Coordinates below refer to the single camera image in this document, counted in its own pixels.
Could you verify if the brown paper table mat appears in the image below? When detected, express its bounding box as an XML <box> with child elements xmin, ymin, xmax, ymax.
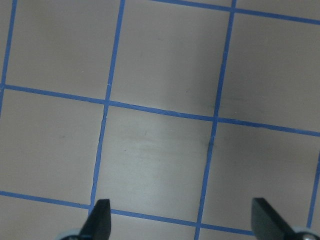
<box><xmin>0</xmin><ymin>0</ymin><xmax>320</xmax><ymax>240</ymax></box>

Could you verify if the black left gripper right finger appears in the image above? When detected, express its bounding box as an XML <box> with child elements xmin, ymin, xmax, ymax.
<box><xmin>251</xmin><ymin>197</ymin><xmax>320</xmax><ymax>240</ymax></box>

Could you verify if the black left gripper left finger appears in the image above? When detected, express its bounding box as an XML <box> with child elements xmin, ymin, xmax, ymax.
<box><xmin>77</xmin><ymin>199</ymin><xmax>111</xmax><ymax>240</ymax></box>

